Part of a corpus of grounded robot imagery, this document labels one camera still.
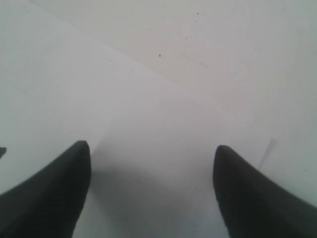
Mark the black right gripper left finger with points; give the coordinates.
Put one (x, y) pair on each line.
(49, 203)

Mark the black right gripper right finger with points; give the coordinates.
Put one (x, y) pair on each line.
(253, 206)

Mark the white paper with square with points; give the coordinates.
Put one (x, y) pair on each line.
(152, 142)

